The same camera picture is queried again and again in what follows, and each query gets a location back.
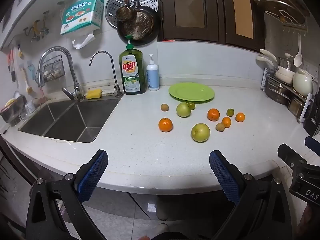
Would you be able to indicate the green apple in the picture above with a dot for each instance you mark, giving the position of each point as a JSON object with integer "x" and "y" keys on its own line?
{"x": 183, "y": 110}

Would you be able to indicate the bicycle shaped wall hook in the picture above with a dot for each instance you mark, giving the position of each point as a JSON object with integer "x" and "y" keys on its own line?
{"x": 36, "y": 28}

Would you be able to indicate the white wall hook rack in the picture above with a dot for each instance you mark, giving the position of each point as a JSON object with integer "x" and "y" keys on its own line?
{"x": 295, "y": 25}

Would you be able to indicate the brown kiwi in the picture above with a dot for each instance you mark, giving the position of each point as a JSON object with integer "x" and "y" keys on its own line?
{"x": 220, "y": 127}
{"x": 164, "y": 107}

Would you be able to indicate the hanging kitchen utensils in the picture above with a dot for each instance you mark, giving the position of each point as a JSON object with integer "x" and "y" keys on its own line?
{"x": 12, "y": 65}

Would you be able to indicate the black frying pan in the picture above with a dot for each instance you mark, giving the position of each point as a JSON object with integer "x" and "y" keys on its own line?
{"x": 156, "y": 30}

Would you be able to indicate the thin gooseneck faucet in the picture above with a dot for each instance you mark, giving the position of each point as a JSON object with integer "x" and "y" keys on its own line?
{"x": 112, "y": 70}

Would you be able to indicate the dark wooden window frame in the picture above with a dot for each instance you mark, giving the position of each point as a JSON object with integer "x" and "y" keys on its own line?
{"x": 220, "y": 17}

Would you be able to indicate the white blue pump bottle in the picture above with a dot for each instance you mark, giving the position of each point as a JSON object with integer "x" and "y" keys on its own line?
{"x": 152, "y": 76}

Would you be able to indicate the large orange with stem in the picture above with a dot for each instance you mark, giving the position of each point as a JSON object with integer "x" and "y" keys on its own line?
{"x": 165, "y": 125}

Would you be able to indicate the small orange tangerine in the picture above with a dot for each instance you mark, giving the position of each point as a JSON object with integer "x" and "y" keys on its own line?
{"x": 240, "y": 117}
{"x": 226, "y": 121}

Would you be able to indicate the white wall cabinet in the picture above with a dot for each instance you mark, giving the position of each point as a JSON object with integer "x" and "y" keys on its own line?
{"x": 22, "y": 12}

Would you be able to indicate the green dish soap bottle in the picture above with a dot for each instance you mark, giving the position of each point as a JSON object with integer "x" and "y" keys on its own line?
{"x": 132, "y": 72}

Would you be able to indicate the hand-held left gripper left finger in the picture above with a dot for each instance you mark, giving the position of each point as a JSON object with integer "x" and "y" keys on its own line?
{"x": 92, "y": 175}

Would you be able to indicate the white wall outlet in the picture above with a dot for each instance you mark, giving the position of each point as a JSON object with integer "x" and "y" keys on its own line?
{"x": 311, "y": 68}

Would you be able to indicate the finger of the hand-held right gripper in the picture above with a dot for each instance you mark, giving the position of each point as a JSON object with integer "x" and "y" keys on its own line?
{"x": 291, "y": 156}
{"x": 312, "y": 143}

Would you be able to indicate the kitchen paper towel pack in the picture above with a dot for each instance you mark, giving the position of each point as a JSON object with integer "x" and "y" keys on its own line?
{"x": 82, "y": 15}

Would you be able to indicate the green plate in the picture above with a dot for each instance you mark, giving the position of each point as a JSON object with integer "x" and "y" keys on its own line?
{"x": 191, "y": 92}

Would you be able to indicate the small green tangerine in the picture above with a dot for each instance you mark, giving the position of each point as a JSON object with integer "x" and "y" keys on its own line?
{"x": 230, "y": 112}
{"x": 192, "y": 105}

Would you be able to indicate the black box with label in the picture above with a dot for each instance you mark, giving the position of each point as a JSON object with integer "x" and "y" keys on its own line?
{"x": 312, "y": 120}

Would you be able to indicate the white plastic bag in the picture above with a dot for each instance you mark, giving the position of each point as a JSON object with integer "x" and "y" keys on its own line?
{"x": 81, "y": 41}

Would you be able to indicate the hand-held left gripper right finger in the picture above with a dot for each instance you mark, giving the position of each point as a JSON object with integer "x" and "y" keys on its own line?
{"x": 225, "y": 177}

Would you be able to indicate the dish brush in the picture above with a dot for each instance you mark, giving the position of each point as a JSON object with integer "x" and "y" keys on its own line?
{"x": 28, "y": 85}

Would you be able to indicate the small copper pot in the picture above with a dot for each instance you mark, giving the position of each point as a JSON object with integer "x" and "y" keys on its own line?
{"x": 125, "y": 12}

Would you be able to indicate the white ladle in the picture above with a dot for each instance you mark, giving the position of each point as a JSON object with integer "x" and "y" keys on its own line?
{"x": 297, "y": 57}

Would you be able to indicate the yellow-green apple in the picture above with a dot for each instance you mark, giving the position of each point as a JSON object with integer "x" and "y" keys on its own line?
{"x": 200, "y": 132}

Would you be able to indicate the yellow sponge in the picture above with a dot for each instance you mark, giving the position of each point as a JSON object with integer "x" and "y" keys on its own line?
{"x": 93, "y": 94}

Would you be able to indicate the dish drying rack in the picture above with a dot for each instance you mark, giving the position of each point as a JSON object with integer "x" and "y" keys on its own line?
{"x": 12, "y": 110}

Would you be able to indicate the white ceramic jug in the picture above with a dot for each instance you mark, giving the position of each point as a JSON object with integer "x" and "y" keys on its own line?
{"x": 302, "y": 82}

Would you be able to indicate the tall steel faucet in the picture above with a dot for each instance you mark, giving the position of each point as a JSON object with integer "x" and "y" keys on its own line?
{"x": 72, "y": 75}

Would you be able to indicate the white pot rack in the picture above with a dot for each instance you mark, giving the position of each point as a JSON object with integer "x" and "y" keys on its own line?
{"x": 265, "y": 78}

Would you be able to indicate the metal strainer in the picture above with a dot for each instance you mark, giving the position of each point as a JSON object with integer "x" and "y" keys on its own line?
{"x": 138, "y": 26}

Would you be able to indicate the steel sink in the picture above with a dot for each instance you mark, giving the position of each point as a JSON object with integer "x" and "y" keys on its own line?
{"x": 72, "y": 120}

